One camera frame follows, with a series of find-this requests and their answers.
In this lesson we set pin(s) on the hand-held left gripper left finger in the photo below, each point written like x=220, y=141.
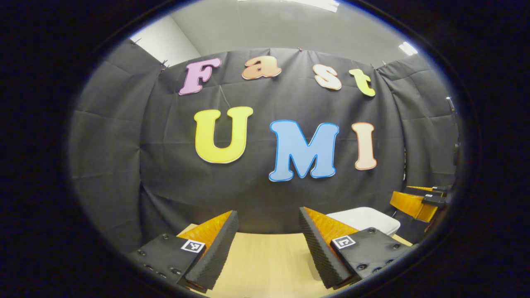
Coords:
x=215, y=254

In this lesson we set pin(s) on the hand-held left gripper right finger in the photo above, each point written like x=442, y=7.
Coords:
x=321, y=252

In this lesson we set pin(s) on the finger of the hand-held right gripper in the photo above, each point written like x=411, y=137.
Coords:
x=412, y=205
x=437, y=189

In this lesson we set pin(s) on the white desktop garbage bin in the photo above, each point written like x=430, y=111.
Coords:
x=368, y=217

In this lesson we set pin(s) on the wooden desktop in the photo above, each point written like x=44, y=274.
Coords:
x=269, y=260

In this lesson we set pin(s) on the ceiling light panel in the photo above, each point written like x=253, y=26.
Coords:
x=408, y=48

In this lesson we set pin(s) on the black backdrop cloth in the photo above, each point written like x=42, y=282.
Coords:
x=248, y=190

